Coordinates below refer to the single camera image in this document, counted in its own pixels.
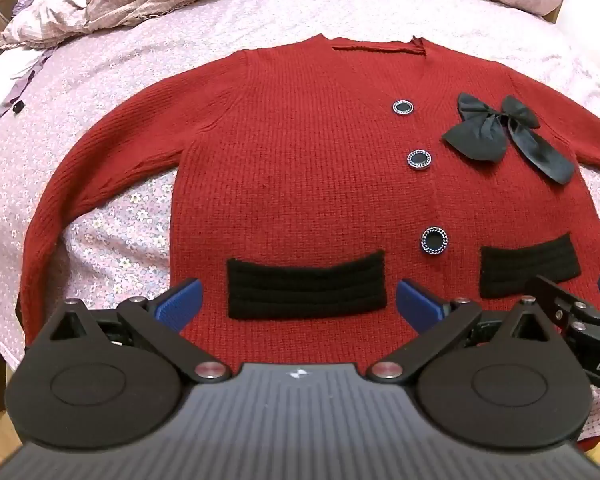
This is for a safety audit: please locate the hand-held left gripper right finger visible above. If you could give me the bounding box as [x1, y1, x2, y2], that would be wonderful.
[371, 279, 552, 382]

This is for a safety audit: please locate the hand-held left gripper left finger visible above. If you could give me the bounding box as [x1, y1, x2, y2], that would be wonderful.
[47, 278, 232, 384]

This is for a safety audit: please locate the red knit cardigan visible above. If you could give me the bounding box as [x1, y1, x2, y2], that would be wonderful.
[16, 34, 600, 367]

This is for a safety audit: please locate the pink floral bed sheet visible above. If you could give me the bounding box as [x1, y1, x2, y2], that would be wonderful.
[0, 0, 600, 461]

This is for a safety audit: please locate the lilac ruffled pillow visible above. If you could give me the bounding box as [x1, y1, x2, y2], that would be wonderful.
[0, 0, 52, 137]

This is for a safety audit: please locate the wooden headboard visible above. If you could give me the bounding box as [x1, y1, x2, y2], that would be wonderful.
[0, 0, 103, 68]

